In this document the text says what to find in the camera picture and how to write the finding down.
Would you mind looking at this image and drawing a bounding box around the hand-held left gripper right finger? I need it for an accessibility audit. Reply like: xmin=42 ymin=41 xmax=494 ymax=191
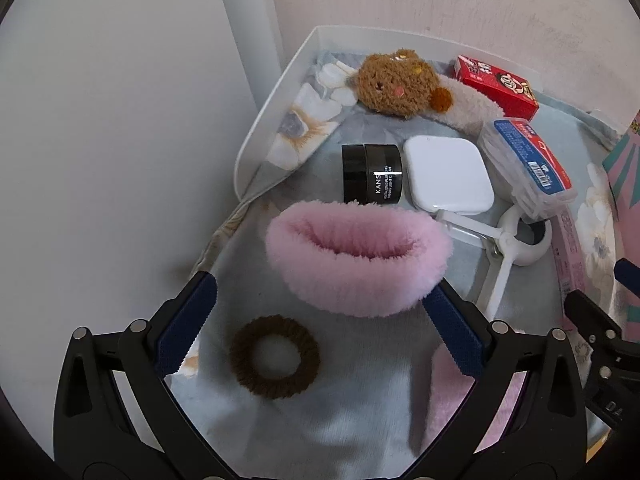
xmin=405 ymin=280 xmax=588 ymax=480

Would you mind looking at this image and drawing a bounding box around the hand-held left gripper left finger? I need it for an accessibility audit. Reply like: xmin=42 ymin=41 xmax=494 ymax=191
xmin=52 ymin=271 xmax=238 ymax=480

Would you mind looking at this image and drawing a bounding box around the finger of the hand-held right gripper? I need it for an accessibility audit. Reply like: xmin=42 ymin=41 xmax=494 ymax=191
xmin=562 ymin=289 xmax=626 ymax=348
xmin=614 ymin=257 xmax=640 ymax=286

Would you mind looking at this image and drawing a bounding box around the colourful printed container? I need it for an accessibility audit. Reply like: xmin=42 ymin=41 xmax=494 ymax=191
xmin=602 ymin=110 xmax=640 ymax=311

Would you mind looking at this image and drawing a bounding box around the pink fluffy band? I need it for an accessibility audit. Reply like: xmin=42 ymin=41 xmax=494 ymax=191
xmin=422 ymin=342 xmax=531 ymax=456
xmin=265 ymin=200 xmax=455 ymax=318

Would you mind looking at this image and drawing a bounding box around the white square case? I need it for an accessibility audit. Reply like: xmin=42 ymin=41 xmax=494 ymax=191
xmin=402 ymin=135 xmax=496 ymax=216

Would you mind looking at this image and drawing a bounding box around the white plastic tray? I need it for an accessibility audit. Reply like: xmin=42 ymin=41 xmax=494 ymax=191
xmin=234 ymin=25 xmax=628 ymax=201

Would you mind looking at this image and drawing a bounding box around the long pink box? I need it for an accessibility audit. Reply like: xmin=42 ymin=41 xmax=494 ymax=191
xmin=549 ymin=204 xmax=593 ymax=321

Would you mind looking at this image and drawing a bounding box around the brown hair scrunchie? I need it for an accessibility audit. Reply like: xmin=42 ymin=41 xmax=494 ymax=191
xmin=230 ymin=314 xmax=321 ymax=401

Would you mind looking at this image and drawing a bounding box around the white folding stand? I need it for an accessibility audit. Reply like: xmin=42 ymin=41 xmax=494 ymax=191
xmin=435 ymin=204 xmax=553 ymax=313

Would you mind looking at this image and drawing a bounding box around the floral grey cloth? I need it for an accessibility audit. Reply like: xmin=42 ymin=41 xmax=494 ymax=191
xmin=182 ymin=50 xmax=631 ymax=466

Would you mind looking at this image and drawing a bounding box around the clear floss pick box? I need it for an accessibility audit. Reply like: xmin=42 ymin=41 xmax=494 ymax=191
xmin=476 ymin=117 xmax=580 ymax=221

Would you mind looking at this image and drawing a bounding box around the black cream jar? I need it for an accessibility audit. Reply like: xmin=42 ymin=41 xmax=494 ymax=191
xmin=341 ymin=142 xmax=404 ymax=207

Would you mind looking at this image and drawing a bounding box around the red carton box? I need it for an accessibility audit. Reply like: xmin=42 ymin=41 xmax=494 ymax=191
xmin=454 ymin=55 xmax=541 ymax=121

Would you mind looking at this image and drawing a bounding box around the brown bear plush headband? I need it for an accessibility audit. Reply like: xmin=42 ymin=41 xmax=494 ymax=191
xmin=348 ymin=49 xmax=506 ymax=138

